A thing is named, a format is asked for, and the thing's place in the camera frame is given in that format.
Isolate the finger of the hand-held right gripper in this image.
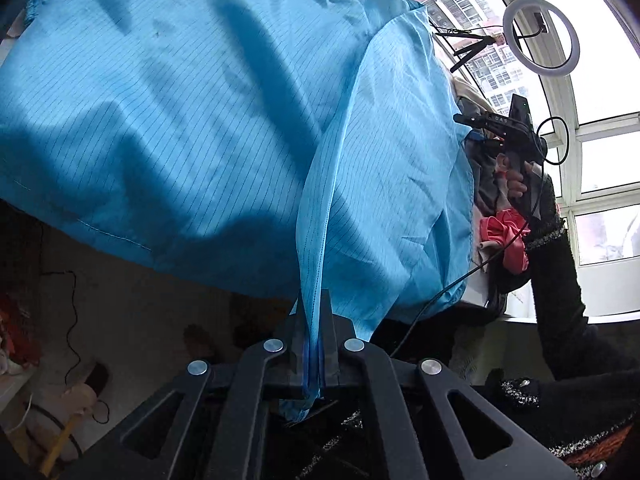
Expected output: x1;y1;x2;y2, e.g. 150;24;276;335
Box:
453;113;494;129
466;131;502;154

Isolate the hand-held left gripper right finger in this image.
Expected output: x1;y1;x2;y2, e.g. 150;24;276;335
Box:
320;287;576;480

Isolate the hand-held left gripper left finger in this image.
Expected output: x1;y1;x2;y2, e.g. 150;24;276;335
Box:
60;305;308;480

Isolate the blue striped zip jacket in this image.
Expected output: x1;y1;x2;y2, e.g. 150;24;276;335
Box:
0;0;476;423

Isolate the person's right forearm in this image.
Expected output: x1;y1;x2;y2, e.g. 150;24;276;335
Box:
522;172;640;386

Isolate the person's right hand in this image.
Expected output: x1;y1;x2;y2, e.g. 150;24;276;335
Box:
494;153;530;212

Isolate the beige cloth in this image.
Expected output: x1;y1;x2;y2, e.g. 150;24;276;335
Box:
451;76;497;117

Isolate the grey cloth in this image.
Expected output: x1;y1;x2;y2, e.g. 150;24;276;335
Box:
462;102;508;217

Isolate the black tripod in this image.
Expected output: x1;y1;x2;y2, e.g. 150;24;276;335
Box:
434;26;502;74

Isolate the pink cloth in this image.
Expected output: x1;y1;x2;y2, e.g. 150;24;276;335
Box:
479;208;532;274

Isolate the apartment building outside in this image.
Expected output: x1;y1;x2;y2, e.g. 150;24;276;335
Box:
414;0;533;111

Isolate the red cloth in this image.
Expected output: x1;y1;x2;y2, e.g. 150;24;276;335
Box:
0;294;38;367

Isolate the white window frame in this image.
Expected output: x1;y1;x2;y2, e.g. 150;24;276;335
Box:
392;0;640;321

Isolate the white ring light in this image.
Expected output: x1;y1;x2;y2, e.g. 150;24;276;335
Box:
502;0;580;79

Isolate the thin black wall cable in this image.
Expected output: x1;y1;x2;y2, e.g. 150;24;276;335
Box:
41;269;85;392

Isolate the yellow handled tool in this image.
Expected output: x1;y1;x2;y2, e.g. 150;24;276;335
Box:
39;414;82;477

